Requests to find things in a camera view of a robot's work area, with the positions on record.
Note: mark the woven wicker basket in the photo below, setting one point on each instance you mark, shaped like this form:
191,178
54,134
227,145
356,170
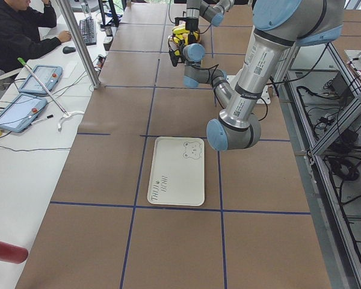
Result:
179,35

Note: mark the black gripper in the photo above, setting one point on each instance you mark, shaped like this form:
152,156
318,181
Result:
192,34

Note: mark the yellow banana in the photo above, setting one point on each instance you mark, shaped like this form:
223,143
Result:
178,45
179,29

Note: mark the red bottle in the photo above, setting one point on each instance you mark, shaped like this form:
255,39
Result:
12,254

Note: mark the far blue teach pendant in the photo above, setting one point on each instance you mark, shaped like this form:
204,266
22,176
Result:
48,75

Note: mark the aluminium frame post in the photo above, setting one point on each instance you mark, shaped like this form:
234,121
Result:
72,23

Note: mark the metal rod green handle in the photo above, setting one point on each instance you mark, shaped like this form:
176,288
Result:
21,60

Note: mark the blue teach pendant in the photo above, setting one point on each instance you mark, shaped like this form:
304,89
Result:
21,112
48,75

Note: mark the black computer mouse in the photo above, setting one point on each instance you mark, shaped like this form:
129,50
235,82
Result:
68,50

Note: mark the near blue teach pendant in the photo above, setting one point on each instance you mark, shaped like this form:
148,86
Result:
21,112

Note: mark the white bear tray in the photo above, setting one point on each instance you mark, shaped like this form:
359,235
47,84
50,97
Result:
177,175

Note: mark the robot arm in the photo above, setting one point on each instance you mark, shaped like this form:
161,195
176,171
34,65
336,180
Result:
278,25
213,14

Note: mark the black marker pen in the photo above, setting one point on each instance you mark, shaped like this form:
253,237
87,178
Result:
42,119

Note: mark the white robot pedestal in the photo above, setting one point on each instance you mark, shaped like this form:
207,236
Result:
258,66

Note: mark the black keyboard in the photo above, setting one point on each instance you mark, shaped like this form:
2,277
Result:
87,29

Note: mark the person in black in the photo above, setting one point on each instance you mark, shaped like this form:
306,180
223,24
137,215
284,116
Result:
19,33

